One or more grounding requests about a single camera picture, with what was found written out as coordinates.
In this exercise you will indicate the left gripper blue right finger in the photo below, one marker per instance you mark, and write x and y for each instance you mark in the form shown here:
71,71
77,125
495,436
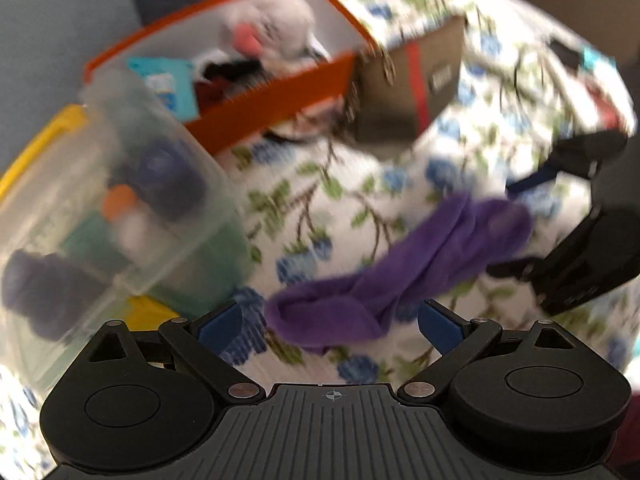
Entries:
458,341

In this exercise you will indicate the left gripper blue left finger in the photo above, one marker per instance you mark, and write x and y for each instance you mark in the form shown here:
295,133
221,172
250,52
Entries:
198,347

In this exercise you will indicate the purple fabric cloth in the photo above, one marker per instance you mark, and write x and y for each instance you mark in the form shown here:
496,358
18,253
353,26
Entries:
455,243

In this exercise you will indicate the white plush toy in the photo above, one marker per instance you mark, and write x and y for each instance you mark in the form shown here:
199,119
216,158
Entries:
274,33

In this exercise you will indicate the clear plastic container yellow lid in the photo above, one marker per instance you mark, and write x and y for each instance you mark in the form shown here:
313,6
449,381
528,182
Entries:
115,212

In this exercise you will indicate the floral white blue blanket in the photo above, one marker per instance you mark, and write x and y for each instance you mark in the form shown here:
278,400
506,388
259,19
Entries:
320,208

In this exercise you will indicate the brown pouch with red stripe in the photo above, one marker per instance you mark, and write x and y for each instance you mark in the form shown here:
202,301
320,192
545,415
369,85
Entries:
397,92

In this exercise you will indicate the teal cloth packet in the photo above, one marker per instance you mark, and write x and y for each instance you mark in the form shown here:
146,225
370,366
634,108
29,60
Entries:
171,80

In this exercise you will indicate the black hair scrunchie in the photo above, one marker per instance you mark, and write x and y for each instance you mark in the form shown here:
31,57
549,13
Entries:
231,71

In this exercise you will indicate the orange cardboard box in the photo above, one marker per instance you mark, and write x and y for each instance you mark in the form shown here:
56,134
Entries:
229,111

